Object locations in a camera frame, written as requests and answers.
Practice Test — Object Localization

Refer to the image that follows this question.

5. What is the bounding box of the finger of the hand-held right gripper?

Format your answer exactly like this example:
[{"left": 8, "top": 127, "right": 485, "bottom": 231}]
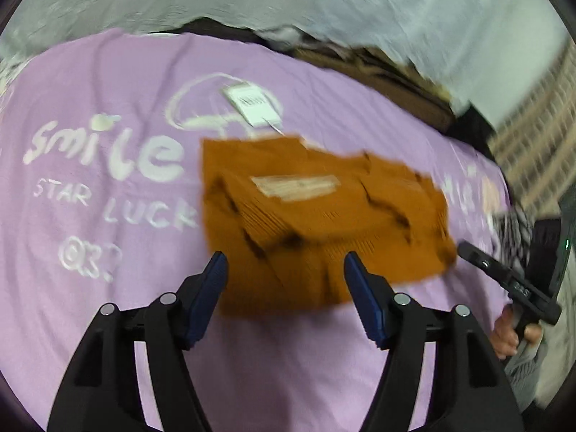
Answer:
[{"left": 456, "top": 240, "right": 510, "bottom": 282}]

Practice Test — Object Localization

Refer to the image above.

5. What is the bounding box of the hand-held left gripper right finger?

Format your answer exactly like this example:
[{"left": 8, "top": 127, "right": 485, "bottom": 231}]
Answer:
[{"left": 343, "top": 252, "right": 525, "bottom": 432}]

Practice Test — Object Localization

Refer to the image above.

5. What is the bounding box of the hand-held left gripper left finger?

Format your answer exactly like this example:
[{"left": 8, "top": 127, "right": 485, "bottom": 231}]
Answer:
[{"left": 47, "top": 251, "right": 229, "bottom": 432}]

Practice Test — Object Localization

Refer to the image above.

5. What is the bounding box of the orange knit cardigan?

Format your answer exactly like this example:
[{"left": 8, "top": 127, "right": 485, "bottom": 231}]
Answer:
[{"left": 199, "top": 134, "right": 460, "bottom": 319}]

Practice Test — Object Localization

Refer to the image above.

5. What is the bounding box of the person's right forearm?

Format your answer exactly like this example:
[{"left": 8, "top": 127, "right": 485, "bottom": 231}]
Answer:
[{"left": 503, "top": 344, "right": 552, "bottom": 411}]

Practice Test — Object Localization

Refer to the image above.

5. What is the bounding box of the person's right hand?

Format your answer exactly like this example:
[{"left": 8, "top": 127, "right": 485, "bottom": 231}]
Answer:
[{"left": 490, "top": 305, "right": 546, "bottom": 361}]

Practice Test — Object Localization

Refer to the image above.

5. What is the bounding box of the black white striped cloth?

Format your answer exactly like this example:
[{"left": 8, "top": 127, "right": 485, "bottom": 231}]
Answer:
[{"left": 490, "top": 206, "right": 535, "bottom": 276}]

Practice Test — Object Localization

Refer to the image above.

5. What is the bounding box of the purple printed blanket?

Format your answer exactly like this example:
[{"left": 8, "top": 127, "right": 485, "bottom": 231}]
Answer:
[{"left": 0, "top": 27, "right": 514, "bottom": 432}]

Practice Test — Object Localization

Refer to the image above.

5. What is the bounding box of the white clothing tag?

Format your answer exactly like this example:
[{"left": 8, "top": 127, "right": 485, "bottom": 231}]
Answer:
[{"left": 222, "top": 82, "right": 283, "bottom": 130}]

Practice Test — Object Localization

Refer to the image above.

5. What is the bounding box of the white lace cover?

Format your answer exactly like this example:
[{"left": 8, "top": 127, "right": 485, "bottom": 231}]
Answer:
[{"left": 0, "top": 0, "right": 573, "bottom": 120}]

